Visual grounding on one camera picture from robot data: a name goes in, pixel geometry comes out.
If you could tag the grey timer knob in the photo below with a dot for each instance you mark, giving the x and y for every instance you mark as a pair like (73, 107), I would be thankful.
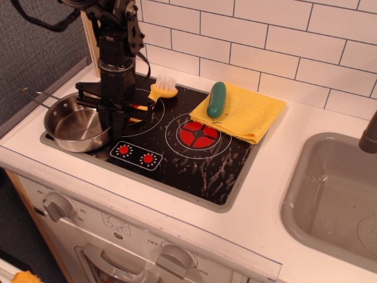
(56, 206)

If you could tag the yellow dish brush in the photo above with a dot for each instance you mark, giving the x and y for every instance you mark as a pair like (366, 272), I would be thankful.
(164, 87)

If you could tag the grey oven knob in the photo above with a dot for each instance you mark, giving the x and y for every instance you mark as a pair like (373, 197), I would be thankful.
(175, 261)

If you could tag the white toy oven front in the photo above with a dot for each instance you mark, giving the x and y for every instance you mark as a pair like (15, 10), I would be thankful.
(95, 246)

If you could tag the yellow folded cloth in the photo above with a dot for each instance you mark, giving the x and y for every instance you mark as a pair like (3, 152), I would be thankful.
(247, 115)

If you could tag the left red stove knob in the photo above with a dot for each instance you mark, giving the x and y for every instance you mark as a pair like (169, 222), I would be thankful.
(123, 150)

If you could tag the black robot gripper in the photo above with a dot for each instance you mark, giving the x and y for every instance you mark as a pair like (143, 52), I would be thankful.
(112, 96)

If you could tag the right red stove knob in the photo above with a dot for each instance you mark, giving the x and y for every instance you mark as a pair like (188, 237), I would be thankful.
(148, 159)

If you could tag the black toy stovetop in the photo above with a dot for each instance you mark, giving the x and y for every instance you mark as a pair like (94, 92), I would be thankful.
(191, 161)

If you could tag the grey faucet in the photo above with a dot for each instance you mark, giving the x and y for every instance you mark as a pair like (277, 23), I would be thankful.
(368, 140)

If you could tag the green toy pickle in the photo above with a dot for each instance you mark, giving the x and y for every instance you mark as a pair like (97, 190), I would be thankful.
(217, 100)

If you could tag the orange object bottom corner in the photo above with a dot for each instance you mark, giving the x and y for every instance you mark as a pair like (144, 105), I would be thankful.
(25, 277)

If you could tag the grey sink basin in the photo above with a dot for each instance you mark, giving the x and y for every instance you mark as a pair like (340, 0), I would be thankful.
(330, 203)

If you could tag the red stove knob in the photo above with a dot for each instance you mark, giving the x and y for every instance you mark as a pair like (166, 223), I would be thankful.
(148, 159)
(123, 150)

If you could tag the stainless steel pot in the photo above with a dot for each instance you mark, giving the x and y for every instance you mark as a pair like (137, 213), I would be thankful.
(74, 128)

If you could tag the wooden side post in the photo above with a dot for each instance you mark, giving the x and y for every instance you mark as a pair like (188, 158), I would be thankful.
(92, 42)

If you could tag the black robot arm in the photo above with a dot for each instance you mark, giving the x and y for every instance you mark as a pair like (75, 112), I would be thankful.
(120, 40)

